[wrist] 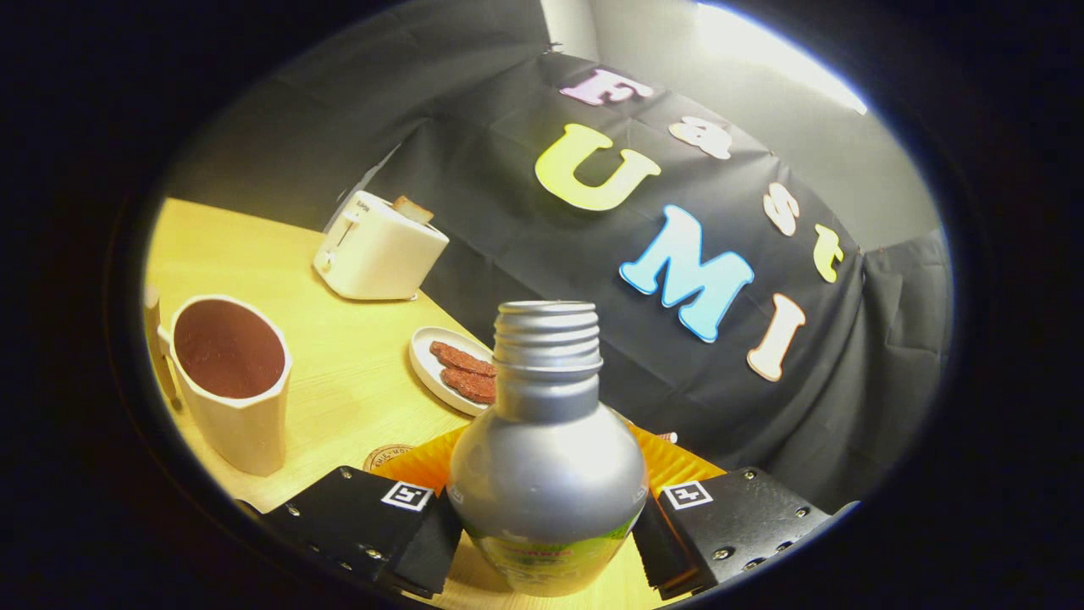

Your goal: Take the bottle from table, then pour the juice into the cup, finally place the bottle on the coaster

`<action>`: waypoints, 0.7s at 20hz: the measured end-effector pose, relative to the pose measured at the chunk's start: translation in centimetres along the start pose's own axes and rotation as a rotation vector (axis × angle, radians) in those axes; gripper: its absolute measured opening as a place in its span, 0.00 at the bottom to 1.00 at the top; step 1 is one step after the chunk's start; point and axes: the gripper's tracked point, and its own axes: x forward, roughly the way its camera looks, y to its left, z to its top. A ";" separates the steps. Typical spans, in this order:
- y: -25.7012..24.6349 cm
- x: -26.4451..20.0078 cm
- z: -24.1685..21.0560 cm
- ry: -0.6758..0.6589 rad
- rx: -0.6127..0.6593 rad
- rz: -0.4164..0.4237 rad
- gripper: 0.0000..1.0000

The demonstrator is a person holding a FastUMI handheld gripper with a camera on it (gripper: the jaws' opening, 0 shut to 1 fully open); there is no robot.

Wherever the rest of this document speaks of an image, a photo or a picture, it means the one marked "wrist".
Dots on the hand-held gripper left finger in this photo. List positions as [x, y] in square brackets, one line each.
[432, 551]

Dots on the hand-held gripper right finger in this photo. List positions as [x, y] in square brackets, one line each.
[660, 551]

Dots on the round cork coaster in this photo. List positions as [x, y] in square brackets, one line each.
[381, 457]

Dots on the silver bottle with green label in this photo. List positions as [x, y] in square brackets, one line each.
[546, 474]

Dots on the red meat slice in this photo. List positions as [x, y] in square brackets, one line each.
[470, 385]
[461, 358]

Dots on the white plate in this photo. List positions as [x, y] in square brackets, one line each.
[428, 368]

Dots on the wooden table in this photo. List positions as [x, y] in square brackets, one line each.
[356, 373]

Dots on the cream toaster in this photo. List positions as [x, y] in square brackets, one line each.
[381, 254]

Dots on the black backdrop cloth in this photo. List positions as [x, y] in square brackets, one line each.
[508, 254]

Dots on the toast slice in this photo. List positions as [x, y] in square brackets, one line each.
[412, 209]

